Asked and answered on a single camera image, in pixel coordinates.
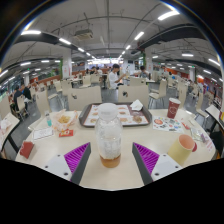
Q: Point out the clear plastic bag with food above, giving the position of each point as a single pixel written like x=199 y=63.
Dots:
x=64 y=120

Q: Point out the clear plastic wrapper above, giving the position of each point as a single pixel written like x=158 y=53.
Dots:
x=199 y=135

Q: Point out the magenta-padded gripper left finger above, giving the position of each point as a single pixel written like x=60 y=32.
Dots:
x=77 y=156

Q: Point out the person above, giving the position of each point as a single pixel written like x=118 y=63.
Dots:
x=114 y=78
x=144 y=72
x=17 y=96

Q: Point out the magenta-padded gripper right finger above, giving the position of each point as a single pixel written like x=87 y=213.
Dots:
x=146 y=156

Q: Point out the white crumpled napkin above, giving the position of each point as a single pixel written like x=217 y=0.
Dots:
x=136 y=105

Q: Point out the small red carton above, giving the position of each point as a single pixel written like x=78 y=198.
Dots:
x=66 y=133

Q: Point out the red packet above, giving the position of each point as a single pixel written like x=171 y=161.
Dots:
x=26 y=149

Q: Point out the white leaflet with red print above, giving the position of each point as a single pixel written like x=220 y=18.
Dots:
x=209 y=144

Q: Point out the group of ceiling lights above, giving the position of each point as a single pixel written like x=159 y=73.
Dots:
x=168 y=15

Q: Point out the yellow mug, pink inside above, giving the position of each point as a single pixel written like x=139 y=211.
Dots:
x=180 y=151

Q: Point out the printed paper flyer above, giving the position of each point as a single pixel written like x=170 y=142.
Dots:
x=166 y=124

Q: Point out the white neighbouring table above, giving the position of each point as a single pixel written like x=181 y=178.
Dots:
x=215 y=113
x=7 y=128

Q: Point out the group of beige chairs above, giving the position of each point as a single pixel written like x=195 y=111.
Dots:
x=162 y=88

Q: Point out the red paper cup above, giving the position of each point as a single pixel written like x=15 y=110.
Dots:
x=173 y=108

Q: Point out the ceiling air conditioner unit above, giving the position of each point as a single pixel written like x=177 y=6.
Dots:
x=83 y=34

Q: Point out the dark food tray, printed liner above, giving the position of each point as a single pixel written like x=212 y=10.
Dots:
x=128 y=118

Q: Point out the small clear sanitizer bottle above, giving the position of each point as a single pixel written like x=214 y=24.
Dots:
x=48 y=120

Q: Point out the clear plastic bottle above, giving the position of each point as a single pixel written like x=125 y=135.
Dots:
x=108 y=136

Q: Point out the beige wooden chair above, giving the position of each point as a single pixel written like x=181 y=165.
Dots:
x=85 y=98
x=136 y=93

